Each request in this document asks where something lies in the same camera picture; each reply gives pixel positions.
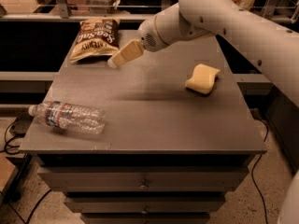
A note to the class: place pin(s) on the brown chip bag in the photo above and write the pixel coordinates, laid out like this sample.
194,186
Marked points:
96,37

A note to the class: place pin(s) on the clear plastic water bottle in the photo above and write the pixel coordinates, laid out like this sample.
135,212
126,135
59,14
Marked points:
65,116

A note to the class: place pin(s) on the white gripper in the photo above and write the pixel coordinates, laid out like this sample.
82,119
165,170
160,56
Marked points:
149,35

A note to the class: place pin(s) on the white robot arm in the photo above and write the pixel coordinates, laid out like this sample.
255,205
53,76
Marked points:
271,48

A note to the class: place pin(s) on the yellow sponge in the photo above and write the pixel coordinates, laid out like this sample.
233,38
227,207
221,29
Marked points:
202,79

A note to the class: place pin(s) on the grey drawer cabinet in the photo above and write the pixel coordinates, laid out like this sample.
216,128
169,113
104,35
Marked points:
191,148

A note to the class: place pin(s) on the drawer knob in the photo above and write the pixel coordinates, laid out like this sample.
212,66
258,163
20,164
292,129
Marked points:
144,210
144,185

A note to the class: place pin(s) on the top drawer knob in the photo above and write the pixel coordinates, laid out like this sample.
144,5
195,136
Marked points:
144,185

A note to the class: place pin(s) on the metal railing frame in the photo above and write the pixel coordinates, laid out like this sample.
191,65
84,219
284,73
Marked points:
93,6

